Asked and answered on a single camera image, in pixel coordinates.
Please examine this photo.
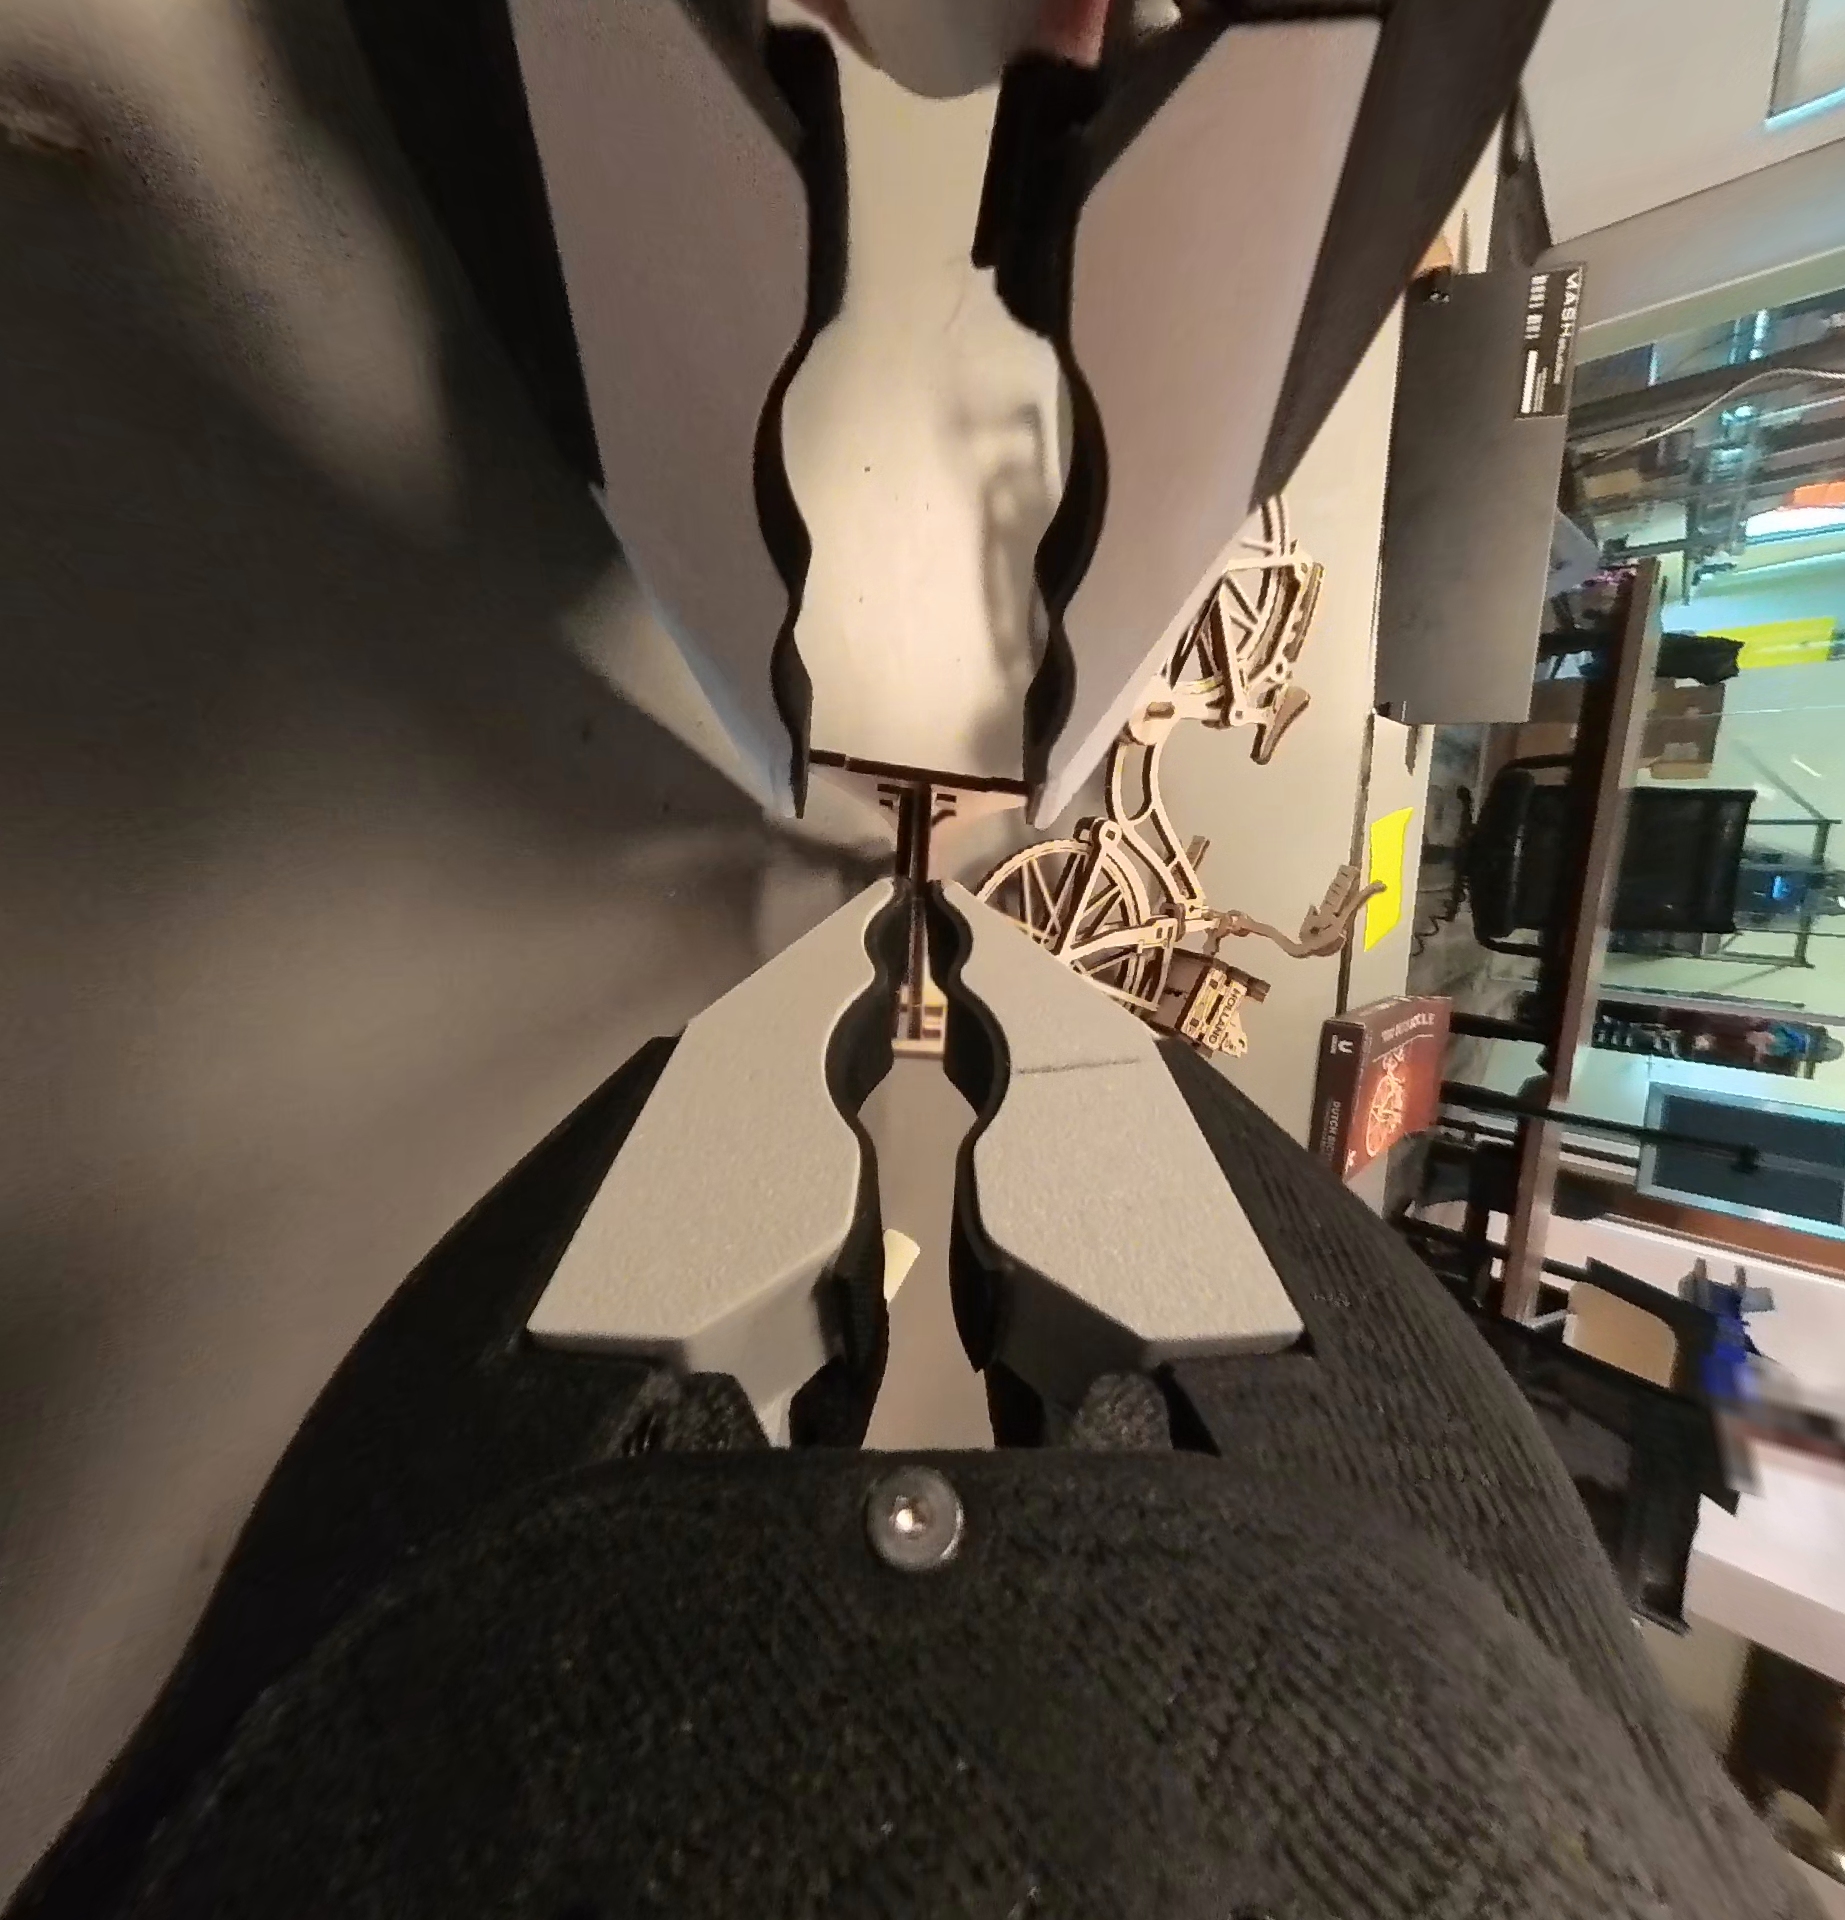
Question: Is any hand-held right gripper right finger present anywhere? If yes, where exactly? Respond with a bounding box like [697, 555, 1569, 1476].
[927, 878, 1306, 1448]

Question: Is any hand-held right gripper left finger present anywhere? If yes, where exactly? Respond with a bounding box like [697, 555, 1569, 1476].
[525, 878, 904, 1445]

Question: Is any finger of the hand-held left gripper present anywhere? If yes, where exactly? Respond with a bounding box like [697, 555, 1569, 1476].
[513, 0, 853, 822]
[973, 0, 1557, 830]

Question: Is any small wooden kickstand part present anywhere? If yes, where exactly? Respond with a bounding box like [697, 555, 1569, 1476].
[809, 751, 1035, 1059]

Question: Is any wooden bicycle model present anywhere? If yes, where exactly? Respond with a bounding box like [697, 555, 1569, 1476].
[982, 494, 1388, 1059]

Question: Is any brown puzzle box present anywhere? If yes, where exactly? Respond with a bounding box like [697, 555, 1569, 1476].
[1319, 997, 1455, 1202]

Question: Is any black flat panel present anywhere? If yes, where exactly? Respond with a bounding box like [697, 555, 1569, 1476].
[1371, 262, 1598, 725]

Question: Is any yellow sticky note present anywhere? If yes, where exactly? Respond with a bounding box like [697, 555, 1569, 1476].
[1364, 808, 1416, 951]

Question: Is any framed monitor screen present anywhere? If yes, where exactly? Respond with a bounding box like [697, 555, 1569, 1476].
[1638, 1080, 1845, 1244]

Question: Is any blue object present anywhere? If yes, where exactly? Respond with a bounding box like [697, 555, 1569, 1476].
[1685, 1261, 1786, 1404]

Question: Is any black office chair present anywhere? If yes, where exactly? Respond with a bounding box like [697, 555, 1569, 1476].
[1462, 758, 1759, 963]

